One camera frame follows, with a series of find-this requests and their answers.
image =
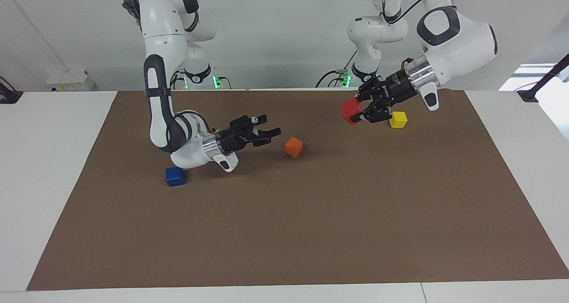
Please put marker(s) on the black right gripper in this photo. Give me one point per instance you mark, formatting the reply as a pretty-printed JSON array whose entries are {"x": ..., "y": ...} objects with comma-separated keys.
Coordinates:
[{"x": 238, "y": 136}]

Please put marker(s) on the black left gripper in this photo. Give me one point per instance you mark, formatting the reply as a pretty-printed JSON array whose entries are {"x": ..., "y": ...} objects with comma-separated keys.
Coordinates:
[{"x": 393, "y": 89}]

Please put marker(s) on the red wooden block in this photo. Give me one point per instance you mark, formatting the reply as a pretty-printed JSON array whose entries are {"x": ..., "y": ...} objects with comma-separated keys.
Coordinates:
[{"x": 350, "y": 111}]

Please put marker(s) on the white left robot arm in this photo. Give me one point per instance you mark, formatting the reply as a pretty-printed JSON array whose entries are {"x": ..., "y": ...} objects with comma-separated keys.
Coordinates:
[{"x": 458, "y": 32}]

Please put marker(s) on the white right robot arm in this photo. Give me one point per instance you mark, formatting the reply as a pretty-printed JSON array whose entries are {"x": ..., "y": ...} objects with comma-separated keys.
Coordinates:
[{"x": 162, "y": 36}]

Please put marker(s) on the yellow wooden block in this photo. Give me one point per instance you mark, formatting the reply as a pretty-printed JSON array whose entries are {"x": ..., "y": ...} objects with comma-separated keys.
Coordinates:
[{"x": 398, "y": 120}]

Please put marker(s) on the orange wooden block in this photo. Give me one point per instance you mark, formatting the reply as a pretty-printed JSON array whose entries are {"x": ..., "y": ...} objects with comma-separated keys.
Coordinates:
[{"x": 294, "y": 147}]

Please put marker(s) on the blue wooden block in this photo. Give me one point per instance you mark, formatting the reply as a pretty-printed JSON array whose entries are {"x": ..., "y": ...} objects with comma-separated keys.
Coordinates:
[{"x": 174, "y": 177}]

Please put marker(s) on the brown table mat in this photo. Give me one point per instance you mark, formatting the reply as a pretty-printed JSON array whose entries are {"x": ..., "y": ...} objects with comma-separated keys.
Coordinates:
[{"x": 289, "y": 214}]

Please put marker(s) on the black table clamp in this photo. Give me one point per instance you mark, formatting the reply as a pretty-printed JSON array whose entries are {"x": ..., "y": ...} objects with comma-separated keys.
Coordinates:
[{"x": 9, "y": 94}]

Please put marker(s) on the black camera stand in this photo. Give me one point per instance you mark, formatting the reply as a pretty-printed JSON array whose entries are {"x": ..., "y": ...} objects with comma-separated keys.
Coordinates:
[{"x": 544, "y": 78}]

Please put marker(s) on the white wall box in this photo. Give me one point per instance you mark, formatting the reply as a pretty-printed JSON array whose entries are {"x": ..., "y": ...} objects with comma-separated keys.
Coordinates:
[{"x": 70, "y": 80}]

